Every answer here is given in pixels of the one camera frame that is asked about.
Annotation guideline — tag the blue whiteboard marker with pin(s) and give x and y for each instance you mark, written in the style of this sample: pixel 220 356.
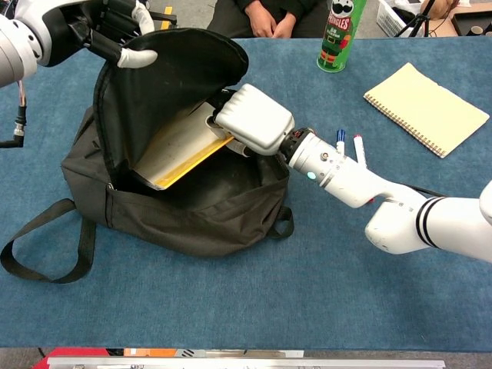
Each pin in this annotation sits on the blue whiteboard marker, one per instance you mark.
pixel 340 140

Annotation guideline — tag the black office chair base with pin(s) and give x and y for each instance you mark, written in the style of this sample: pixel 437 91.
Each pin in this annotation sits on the black office chair base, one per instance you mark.
pixel 173 29

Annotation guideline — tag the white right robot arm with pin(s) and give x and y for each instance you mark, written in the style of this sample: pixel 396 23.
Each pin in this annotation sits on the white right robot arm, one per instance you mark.
pixel 403 227

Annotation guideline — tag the white and yellow booklet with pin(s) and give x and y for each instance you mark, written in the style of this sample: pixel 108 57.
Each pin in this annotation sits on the white and yellow booklet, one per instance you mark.
pixel 177 150

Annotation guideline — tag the seated person in black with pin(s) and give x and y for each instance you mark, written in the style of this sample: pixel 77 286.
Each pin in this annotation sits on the seated person in black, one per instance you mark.
pixel 246 19

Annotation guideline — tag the brown tray with cups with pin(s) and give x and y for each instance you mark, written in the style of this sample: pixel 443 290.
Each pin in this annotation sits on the brown tray with cups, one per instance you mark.
pixel 465 23

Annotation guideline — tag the black fabric backpack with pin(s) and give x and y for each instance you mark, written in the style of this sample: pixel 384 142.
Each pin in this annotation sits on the black fabric backpack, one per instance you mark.
pixel 192 223

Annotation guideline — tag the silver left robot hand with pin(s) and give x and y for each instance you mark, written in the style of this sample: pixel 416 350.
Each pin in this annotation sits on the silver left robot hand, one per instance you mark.
pixel 77 23

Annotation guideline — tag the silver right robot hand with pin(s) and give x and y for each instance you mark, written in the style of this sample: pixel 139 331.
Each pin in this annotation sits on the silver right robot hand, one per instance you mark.
pixel 257 119

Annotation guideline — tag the black tripod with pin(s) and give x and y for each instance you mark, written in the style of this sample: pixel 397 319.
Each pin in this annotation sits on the black tripod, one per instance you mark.
pixel 421 19

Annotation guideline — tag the red box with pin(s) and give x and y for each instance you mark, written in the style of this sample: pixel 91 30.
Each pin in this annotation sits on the red box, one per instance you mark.
pixel 77 353

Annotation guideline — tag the blue felt table cover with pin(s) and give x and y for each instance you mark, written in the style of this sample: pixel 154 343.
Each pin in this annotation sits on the blue felt table cover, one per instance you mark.
pixel 246 307

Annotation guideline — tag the aluminium profile rail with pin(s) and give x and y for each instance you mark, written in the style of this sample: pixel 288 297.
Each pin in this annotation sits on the aluminium profile rail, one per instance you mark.
pixel 230 363

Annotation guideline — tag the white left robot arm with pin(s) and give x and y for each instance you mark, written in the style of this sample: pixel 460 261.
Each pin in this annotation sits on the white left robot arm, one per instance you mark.
pixel 15 54

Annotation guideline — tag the green Pringles can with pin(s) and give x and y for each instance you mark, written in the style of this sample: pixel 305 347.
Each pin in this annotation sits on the green Pringles can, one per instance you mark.
pixel 338 38

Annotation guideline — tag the red whiteboard marker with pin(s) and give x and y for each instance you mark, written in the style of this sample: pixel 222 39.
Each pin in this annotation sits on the red whiteboard marker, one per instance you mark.
pixel 359 148

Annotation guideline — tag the tan spiral notebook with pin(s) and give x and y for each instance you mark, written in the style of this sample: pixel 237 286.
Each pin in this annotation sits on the tan spiral notebook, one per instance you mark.
pixel 426 107

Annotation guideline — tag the white plastic basket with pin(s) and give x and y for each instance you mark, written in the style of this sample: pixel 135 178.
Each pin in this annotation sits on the white plastic basket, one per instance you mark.
pixel 388 15

